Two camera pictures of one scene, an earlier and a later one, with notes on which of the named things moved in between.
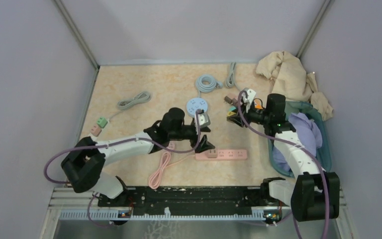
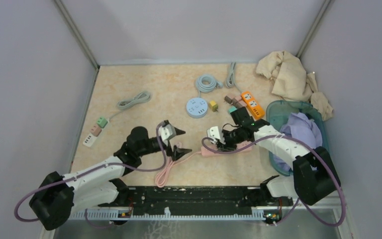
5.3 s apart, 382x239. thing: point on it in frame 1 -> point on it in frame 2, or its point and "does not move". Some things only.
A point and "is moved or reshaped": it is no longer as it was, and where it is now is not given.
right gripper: (246, 115) -> (221, 147)
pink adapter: (95, 130) does not move
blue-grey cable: (207, 83) does not move
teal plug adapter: (233, 108) does not move
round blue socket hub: (196, 103) does not move
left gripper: (197, 131) -> (177, 153)
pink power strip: (224, 155) is moved or reshaped
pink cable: (155, 178) is moved or reshaped
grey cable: (123, 104) does not move
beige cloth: (292, 82) does not move
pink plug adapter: (228, 99) does not move
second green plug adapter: (102, 122) does not move
